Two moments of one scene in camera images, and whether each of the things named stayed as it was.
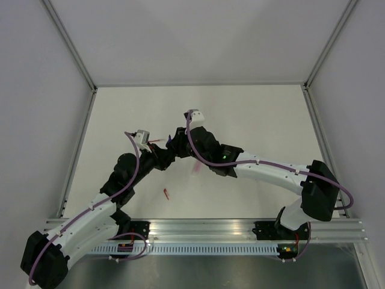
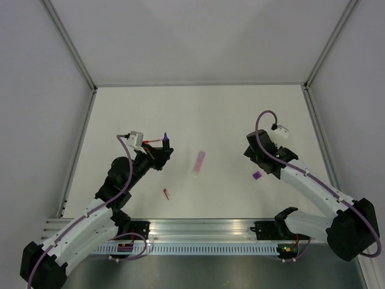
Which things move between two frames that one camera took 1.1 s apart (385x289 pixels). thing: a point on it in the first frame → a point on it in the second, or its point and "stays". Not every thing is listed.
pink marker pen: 197,168 stays
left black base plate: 140,227 stays
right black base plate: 267,230 stays
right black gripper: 178,142 → 251,155
